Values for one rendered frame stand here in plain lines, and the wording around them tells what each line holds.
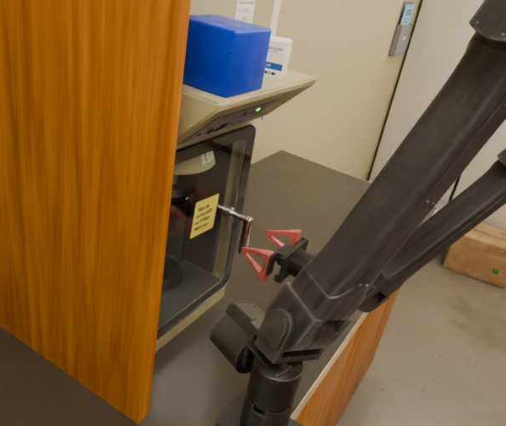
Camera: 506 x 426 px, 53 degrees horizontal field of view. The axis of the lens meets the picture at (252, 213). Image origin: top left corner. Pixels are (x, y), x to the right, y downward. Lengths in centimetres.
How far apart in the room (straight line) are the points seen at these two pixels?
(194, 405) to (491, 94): 75
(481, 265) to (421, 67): 140
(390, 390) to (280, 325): 205
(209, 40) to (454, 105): 36
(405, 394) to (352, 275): 209
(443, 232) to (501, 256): 269
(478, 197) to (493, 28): 52
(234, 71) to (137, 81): 14
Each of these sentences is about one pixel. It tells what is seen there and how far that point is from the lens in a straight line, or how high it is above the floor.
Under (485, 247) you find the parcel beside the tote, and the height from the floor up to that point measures 25.
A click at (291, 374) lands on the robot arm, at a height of 129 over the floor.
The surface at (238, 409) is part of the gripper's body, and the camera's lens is 68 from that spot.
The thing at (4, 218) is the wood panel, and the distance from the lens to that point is 99.
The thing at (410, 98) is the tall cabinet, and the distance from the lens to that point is 382.
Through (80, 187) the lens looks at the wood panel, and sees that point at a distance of 79.
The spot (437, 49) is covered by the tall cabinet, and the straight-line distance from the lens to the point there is 375.
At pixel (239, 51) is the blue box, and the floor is 157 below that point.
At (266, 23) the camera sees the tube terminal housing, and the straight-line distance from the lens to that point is 98.
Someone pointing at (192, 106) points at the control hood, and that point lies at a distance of 71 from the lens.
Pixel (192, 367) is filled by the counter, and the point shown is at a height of 94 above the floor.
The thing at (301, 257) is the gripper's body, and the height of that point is 118.
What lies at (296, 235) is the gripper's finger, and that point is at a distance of 108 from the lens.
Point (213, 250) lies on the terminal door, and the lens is 106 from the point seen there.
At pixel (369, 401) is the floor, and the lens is 248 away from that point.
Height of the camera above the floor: 170
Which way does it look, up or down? 28 degrees down
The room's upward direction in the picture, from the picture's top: 11 degrees clockwise
